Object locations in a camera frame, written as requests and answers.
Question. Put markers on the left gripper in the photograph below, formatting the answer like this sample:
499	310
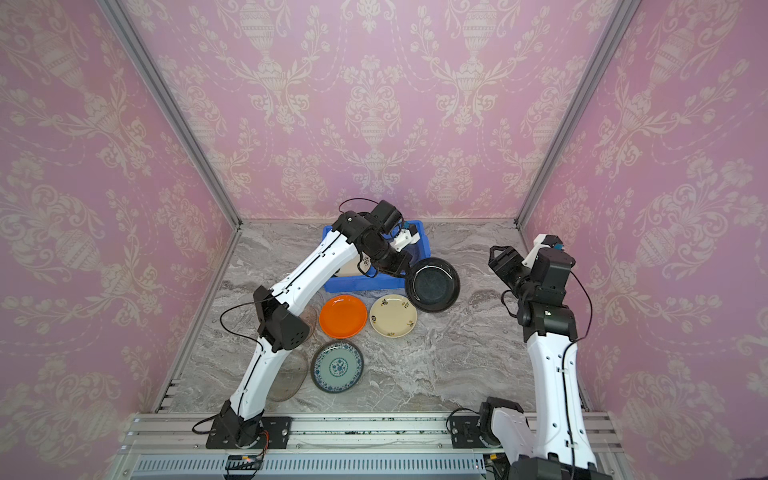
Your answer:
397	265

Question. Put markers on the black round plate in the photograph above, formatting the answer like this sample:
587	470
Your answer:
432	285

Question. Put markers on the right aluminium frame post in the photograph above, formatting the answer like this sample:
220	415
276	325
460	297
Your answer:
595	69

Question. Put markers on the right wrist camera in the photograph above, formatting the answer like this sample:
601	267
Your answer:
540	242

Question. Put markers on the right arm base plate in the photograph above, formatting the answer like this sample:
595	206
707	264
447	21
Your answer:
467	432

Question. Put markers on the cream plate with black patch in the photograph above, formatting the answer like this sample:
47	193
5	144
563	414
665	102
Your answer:
351	269

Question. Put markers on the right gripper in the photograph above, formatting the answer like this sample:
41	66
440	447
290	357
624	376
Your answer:
509	263

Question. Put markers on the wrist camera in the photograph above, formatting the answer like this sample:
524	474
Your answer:
407	235
540	242

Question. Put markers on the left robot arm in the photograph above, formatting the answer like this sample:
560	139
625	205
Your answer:
381	235

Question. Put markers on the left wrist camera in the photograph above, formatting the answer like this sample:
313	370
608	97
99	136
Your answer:
407	235

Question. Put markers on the blue patterned ceramic plate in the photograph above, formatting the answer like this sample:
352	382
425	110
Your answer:
337	366

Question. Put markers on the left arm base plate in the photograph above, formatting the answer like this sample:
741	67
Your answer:
270	433

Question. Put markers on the aluminium mounting rail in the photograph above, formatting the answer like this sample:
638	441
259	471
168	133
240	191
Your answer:
313	446

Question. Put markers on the brown transparent glass plate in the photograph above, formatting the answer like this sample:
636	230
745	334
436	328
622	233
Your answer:
310	317

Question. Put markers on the cream floral plate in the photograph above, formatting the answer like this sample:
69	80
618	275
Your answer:
393	316

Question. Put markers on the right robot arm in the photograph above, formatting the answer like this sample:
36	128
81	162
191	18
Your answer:
557	447

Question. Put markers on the left aluminium frame post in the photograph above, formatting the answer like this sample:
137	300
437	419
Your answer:
148	69

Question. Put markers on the orange plastic plate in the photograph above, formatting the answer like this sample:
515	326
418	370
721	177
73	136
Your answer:
343	317

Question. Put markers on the clear grey glass plate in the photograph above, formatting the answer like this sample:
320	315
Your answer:
290	377

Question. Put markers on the aluminium frame post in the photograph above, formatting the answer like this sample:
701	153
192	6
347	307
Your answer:
148	69
595	69

